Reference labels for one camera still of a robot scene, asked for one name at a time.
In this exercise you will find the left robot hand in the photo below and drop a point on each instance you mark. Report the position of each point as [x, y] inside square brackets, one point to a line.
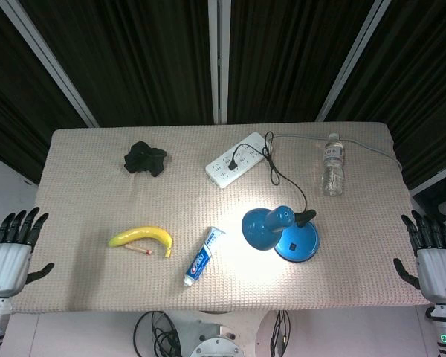
[6, 260]

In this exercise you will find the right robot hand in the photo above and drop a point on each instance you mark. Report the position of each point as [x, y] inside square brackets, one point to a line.
[438, 267]

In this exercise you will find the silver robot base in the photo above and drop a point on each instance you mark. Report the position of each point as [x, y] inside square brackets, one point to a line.
[215, 340]

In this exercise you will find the blue desk lamp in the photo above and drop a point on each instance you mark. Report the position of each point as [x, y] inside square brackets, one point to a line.
[282, 234]

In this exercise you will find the small wooden stick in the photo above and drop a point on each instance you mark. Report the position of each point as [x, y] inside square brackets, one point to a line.
[138, 250]

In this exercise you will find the beige waffle table cloth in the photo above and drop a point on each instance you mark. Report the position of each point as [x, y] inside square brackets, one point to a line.
[134, 208]

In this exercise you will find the yellow banana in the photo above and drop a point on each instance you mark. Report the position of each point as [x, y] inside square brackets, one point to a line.
[143, 235]

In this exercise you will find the clear plastic water bottle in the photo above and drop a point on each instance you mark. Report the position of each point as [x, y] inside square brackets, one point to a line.
[333, 165]

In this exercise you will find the black crumpled cloth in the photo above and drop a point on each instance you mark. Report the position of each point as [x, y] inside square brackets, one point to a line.
[145, 158]

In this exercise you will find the blue white toothpaste tube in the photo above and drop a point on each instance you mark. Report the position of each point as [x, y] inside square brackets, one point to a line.
[203, 256]

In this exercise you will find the white power strip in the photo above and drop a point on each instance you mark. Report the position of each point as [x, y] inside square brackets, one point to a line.
[235, 160]

